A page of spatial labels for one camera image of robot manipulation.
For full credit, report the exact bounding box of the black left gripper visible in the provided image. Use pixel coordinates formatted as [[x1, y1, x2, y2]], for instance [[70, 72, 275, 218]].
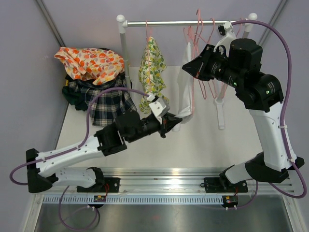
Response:
[[127, 112, 183, 143]]

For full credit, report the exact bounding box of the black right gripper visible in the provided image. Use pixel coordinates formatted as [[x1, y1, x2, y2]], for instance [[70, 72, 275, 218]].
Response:
[[183, 44, 243, 89]]

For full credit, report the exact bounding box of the pink hanger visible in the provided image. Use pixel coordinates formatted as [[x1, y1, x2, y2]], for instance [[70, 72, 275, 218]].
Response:
[[145, 20, 152, 93], [200, 18, 217, 99], [183, 26, 194, 115], [193, 8, 208, 100], [217, 17, 245, 99]]

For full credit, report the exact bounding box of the navy white plaid skirt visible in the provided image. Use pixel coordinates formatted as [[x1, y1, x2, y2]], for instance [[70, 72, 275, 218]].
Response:
[[75, 73, 137, 127]]

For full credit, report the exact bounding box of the orange floral skirt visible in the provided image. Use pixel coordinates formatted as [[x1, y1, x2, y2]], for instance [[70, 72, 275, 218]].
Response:
[[54, 47, 124, 86]]

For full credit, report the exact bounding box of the dark green plaid skirt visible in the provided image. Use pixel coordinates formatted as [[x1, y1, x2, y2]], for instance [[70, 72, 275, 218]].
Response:
[[62, 75, 88, 111]]

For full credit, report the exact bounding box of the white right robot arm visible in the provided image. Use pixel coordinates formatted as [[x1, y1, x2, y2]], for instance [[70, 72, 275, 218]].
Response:
[[182, 38, 304, 191]]

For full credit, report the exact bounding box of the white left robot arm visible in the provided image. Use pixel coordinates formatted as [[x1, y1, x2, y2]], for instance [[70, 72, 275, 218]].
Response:
[[26, 111, 182, 193]]

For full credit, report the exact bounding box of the lemon print skirt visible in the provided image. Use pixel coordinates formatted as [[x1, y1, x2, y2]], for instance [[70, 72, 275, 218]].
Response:
[[138, 37, 169, 102]]

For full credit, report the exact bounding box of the white metal clothes rack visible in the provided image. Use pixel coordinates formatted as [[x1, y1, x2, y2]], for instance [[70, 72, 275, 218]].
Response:
[[116, 9, 258, 130]]

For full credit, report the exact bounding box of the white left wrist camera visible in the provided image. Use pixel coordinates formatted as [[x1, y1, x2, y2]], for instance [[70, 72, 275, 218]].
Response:
[[147, 93, 170, 124]]

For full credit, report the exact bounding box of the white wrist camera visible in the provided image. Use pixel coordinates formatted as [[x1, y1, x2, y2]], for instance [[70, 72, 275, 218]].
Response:
[[214, 21, 236, 56], [147, 93, 170, 124]]

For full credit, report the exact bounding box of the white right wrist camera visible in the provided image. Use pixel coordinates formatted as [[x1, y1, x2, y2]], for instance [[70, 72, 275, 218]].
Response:
[[214, 21, 236, 56]]

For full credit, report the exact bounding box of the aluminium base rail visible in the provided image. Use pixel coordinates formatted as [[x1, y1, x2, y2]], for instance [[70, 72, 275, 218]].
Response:
[[31, 167, 296, 195]]

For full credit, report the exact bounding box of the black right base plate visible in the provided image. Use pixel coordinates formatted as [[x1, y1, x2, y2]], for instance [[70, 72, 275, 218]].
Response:
[[200, 177, 248, 193]]

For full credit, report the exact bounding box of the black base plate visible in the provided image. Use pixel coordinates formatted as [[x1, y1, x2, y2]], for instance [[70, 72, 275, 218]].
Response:
[[77, 177, 120, 193], [200, 177, 248, 193]]

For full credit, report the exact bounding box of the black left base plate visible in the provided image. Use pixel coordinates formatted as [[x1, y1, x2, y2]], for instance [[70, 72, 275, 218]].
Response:
[[77, 177, 120, 193]]

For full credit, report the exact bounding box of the white slotted cable duct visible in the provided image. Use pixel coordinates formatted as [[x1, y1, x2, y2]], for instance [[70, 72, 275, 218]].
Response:
[[43, 194, 223, 205]]

